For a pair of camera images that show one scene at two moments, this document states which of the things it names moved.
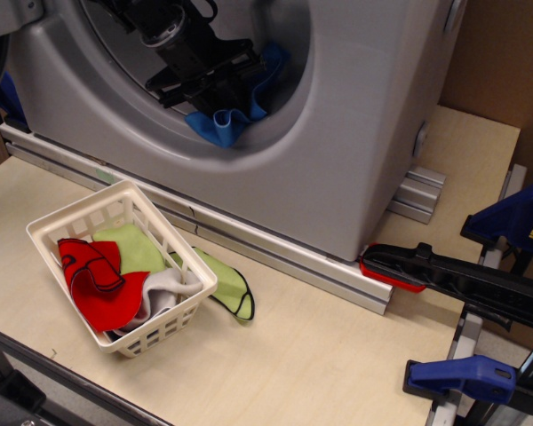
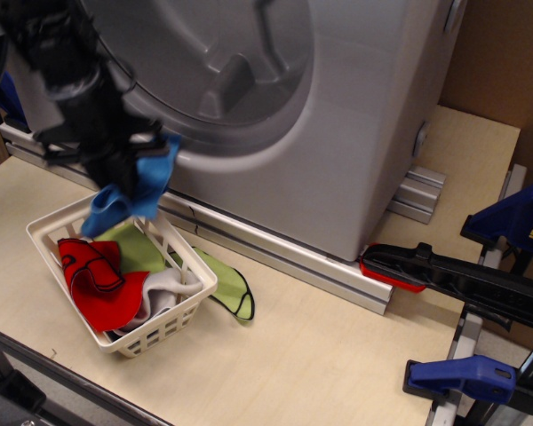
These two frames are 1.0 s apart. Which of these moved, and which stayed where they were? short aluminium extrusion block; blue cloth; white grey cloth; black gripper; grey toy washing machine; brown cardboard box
Moved: black gripper; blue cloth
Stayed: brown cardboard box; white grey cloth; grey toy washing machine; short aluminium extrusion block
